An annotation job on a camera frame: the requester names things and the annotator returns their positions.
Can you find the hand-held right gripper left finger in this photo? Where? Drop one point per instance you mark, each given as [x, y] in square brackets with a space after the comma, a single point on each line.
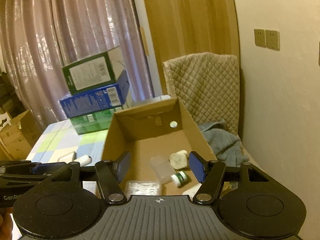
[124, 166]

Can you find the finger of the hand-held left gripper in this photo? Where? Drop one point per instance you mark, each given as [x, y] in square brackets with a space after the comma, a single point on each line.
[22, 180]
[47, 168]

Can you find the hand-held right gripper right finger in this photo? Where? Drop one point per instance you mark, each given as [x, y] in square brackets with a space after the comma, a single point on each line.
[196, 167]

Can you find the small green white bottle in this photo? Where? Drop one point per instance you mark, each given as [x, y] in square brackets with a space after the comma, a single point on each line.
[180, 178]

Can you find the white item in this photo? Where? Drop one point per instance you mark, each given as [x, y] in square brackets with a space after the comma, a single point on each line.
[192, 192]

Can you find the pack of white floss picks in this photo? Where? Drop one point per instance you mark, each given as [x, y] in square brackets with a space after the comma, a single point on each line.
[142, 188]

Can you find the clear plastic container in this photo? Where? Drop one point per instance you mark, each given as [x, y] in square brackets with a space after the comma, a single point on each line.
[162, 168]

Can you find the cardboard box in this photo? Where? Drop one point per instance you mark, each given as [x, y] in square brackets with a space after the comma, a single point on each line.
[150, 142]

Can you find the person's left hand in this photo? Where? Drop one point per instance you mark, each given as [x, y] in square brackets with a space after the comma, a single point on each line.
[5, 222]

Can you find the checked bed sheet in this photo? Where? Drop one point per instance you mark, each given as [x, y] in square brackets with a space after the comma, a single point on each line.
[62, 140]

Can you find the grey blue cloth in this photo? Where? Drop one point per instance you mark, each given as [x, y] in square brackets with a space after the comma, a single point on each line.
[222, 142]

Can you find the brown cardboard carton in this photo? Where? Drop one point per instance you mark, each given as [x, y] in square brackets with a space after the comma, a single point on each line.
[17, 135]

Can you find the light green carton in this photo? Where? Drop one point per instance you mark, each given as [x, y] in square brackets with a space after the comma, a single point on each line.
[92, 122]

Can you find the small white object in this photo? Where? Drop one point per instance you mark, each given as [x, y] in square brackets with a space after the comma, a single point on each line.
[4, 120]

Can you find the blue carton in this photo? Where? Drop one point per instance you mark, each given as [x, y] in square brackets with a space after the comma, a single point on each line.
[92, 101]

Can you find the beige quilted blanket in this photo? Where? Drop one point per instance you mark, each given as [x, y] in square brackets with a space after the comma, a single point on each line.
[205, 85]

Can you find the dark storage shelf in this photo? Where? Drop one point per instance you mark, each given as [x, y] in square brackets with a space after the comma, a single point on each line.
[8, 95]

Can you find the dark green carton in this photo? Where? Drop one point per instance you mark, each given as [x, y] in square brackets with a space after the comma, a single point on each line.
[87, 73]

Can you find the pink shiny curtain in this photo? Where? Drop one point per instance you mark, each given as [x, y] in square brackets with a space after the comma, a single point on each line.
[62, 30]

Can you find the wooden door panel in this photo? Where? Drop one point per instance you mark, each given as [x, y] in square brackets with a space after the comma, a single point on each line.
[190, 17]

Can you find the beige wall socket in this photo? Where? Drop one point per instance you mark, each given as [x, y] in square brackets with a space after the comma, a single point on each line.
[259, 38]
[272, 40]

